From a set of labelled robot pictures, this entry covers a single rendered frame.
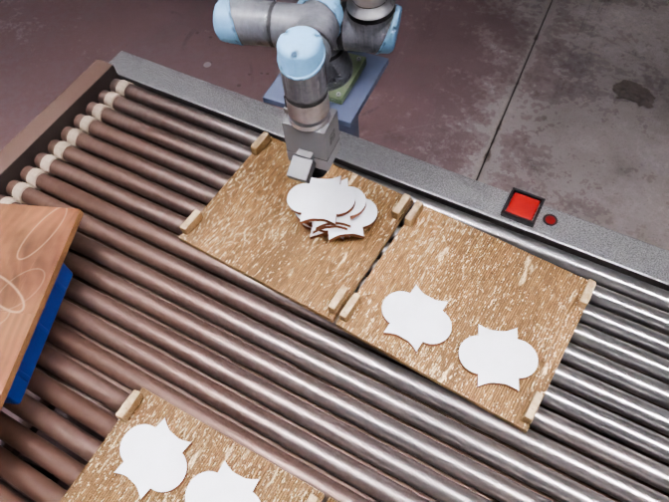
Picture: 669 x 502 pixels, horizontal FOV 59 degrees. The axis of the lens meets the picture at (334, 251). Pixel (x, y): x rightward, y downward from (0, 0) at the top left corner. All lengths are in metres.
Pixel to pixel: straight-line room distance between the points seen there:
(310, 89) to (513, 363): 0.63
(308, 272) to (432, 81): 1.89
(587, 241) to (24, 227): 1.20
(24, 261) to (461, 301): 0.89
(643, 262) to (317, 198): 0.70
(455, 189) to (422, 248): 0.19
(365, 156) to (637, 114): 1.81
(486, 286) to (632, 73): 2.13
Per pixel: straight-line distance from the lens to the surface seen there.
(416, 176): 1.43
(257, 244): 1.32
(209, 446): 1.17
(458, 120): 2.84
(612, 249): 1.40
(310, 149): 1.11
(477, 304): 1.24
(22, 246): 1.38
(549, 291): 1.28
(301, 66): 0.97
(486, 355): 1.18
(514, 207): 1.39
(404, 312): 1.20
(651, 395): 1.28
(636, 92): 3.16
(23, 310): 1.29
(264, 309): 1.26
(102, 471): 1.22
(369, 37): 1.53
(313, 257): 1.28
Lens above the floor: 2.03
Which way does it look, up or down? 58 degrees down
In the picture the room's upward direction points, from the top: 7 degrees counter-clockwise
